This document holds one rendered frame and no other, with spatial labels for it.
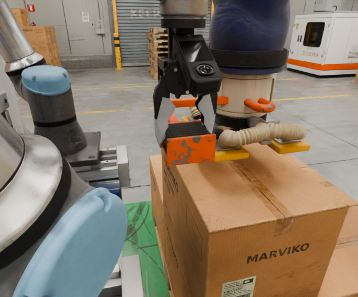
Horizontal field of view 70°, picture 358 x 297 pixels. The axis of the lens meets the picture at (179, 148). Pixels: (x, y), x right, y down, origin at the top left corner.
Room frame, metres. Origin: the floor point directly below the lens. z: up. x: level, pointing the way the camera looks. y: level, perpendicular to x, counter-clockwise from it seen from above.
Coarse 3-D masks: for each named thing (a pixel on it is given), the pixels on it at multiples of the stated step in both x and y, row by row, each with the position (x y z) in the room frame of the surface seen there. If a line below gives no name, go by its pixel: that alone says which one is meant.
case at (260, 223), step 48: (192, 192) 0.61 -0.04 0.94; (240, 192) 0.61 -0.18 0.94; (288, 192) 0.61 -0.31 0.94; (192, 240) 0.57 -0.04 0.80; (240, 240) 0.48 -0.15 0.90; (288, 240) 0.51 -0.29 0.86; (336, 240) 0.55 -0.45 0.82; (192, 288) 0.56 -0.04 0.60; (240, 288) 0.48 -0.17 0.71; (288, 288) 0.52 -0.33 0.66
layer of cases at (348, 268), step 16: (160, 160) 1.55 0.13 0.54; (160, 176) 1.34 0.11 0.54; (320, 176) 1.34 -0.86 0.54; (160, 192) 1.18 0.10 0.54; (336, 192) 1.18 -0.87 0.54; (160, 208) 1.18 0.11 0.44; (352, 208) 1.04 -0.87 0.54; (160, 224) 1.20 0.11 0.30; (352, 224) 0.93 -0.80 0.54; (352, 240) 0.83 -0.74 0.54; (176, 256) 0.78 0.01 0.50; (336, 256) 0.74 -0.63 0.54; (352, 256) 0.74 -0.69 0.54; (176, 272) 0.78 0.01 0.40; (336, 272) 0.67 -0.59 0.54; (352, 272) 0.67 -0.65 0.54; (176, 288) 0.78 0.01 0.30; (320, 288) 0.60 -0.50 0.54; (336, 288) 0.60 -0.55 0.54; (352, 288) 0.60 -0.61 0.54
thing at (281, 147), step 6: (270, 138) 0.70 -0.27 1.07; (270, 144) 0.68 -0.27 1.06; (276, 144) 0.66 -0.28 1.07; (282, 144) 0.66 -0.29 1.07; (288, 144) 0.66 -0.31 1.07; (294, 144) 0.66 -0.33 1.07; (300, 144) 0.66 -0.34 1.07; (306, 144) 0.66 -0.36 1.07; (276, 150) 0.65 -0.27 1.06; (282, 150) 0.64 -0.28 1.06; (288, 150) 0.64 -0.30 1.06; (294, 150) 0.65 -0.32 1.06; (300, 150) 0.65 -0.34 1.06; (306, 150) 0.66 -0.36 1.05
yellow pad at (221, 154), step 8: (184, 120) 0.88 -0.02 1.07; (192, 120) 0.85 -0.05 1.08; (216, 136) 0.69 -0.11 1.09; (216, 144) 0.65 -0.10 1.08; (216, 152) 0.61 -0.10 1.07; (224, 152) 0.61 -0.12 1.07; (232, 152) 0.61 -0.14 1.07; (240, 152) 0.61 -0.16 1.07; (248, 152) 0.62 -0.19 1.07; (216, 160) 0.59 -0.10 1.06; (224, 160) 0.60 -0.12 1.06
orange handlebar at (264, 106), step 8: (224, 96) 0.73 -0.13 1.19; (176, 104) 0.68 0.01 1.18; (184, 104) 0.69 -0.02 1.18; (192, 104) 0.70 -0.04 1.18; (248, 104) 0.68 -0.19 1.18; (256, 104) 0.65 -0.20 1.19; (264, 104) 0.64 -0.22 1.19; (272, 104) 0.65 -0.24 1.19; (264, 112) 0.64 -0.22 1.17; (168, 120) 0.53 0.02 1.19; (176, 120) 0.52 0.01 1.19
